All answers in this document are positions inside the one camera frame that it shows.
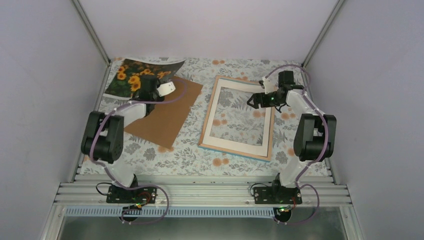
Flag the sunflower photo print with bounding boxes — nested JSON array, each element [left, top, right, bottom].
[[104, 57, 186, 100]]

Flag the brown backing board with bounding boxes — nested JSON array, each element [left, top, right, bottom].
[[124, 76, 203, 149]]

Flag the wooden picture frame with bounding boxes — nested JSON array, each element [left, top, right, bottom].
[[198, 75, 276, 163]]

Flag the white mat board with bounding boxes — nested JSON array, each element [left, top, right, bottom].
[[202, 78, 273, 158]]

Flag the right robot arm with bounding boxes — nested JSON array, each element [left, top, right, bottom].
[[247, 70, 337, 204]]

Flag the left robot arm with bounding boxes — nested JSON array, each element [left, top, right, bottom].
[[81, 75, 164, 203]]

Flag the floral table mat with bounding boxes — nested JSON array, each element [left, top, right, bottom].
[[120, 58, 304, 176]]

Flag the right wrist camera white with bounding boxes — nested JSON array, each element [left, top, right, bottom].
[[259, 76, 275, 94]]

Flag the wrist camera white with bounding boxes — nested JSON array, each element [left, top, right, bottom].
[[259, 76, 275, 94], [156, 81, 176, 97]]

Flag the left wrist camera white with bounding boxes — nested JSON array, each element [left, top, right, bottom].
[[156, 81, 176, 97]]

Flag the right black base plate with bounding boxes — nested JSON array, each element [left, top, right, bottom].
[[250, 186, 303, 205]]

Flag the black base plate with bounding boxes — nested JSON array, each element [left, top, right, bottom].
[[106, 185, 157, 205], [250, 186, 303, 205]]

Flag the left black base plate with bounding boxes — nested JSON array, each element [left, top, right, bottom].
[[106, 185, 157, 205]]

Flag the aluminium mounting rail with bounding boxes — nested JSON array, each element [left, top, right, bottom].
[[54, 174, 352, 207]]

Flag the slotted cable duct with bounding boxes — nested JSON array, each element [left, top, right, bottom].
[[63, 206, 275, 219]]

